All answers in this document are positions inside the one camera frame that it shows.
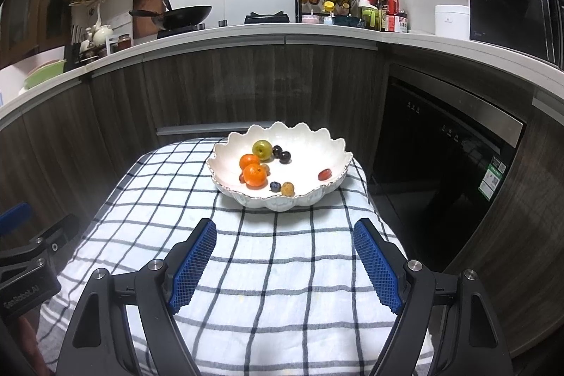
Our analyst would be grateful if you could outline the small pan black handle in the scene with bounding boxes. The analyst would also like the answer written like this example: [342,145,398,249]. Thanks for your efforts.
[152,0,173,31]

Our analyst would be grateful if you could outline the black built-in dishwasher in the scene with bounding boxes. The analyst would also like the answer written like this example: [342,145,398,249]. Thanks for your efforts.
[368,65,527,271]

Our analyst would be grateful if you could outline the black wok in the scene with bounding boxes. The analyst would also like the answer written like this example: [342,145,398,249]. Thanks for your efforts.
[129,5,213,30]

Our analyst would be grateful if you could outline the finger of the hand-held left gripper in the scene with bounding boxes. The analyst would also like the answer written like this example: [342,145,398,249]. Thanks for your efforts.
[0,202,32,233]
[31,214,80,255]

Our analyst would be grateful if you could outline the black stove burner grate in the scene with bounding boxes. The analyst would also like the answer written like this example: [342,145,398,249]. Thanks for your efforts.
[244,10,290,24]
[156,24,206,38]

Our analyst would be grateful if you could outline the black microwave oven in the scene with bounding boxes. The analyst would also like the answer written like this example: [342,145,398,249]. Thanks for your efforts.
[468,0,564,70]

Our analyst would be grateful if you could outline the green plastic basin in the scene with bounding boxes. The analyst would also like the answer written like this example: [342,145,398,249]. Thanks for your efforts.
[24,59,67,90]

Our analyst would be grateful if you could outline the dark wood lower cabinets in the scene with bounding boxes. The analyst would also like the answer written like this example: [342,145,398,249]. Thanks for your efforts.
[0,43,388,227]

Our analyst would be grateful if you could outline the white teapot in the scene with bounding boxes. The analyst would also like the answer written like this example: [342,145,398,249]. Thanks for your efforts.
[86,6,114,44]

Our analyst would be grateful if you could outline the grey drawer handle rail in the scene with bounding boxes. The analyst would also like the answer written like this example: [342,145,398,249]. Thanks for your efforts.
[156,121,276,136]

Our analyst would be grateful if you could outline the dark knife rack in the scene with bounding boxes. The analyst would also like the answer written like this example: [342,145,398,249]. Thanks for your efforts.
[66,43,82,73]

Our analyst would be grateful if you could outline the green plastic pitcher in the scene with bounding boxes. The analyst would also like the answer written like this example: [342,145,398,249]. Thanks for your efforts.
[362,0,380,29]

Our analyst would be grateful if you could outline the white rice cooker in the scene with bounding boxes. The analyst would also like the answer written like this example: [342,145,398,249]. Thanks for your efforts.
[435,5,471,41]

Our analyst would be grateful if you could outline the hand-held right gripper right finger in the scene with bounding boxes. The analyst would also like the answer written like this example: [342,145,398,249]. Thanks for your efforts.
[354,218,514,376]

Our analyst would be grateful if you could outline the white scalloped bowl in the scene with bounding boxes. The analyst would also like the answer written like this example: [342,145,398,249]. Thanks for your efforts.
[206,121,353,213]

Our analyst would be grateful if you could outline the tall red bottle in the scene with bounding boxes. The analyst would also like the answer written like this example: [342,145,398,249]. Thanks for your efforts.
[388,0,403,31]

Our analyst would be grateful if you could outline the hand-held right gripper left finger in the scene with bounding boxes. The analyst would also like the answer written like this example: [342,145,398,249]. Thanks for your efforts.
[56,218,217,376]

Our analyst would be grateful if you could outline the person's left hand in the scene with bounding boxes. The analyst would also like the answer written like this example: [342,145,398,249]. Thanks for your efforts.
[18,310,42,359]

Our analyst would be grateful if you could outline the white checked cloth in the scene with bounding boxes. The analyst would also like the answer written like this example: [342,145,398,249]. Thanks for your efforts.
[37,138,435,376]

